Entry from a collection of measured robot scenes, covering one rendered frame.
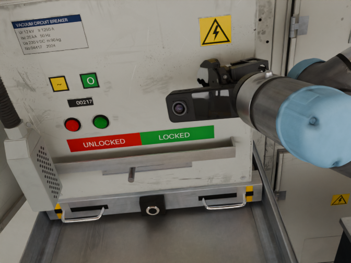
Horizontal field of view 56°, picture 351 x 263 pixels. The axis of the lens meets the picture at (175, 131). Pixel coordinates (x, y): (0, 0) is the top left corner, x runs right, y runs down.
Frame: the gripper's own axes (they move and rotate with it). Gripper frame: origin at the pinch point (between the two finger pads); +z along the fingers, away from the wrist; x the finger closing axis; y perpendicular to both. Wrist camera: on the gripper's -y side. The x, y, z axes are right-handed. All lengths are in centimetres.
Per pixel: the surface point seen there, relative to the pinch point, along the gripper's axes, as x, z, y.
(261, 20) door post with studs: 6.1, 20.7, 24.9
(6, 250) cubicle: -64, 64, -70
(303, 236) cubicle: -81, 36, 44
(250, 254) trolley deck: -40.2, -4.7, 4.3
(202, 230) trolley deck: -37.6, 5.0, -3.3
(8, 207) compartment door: -30, 31, -51
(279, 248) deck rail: -38.7, -7.1, 10.2
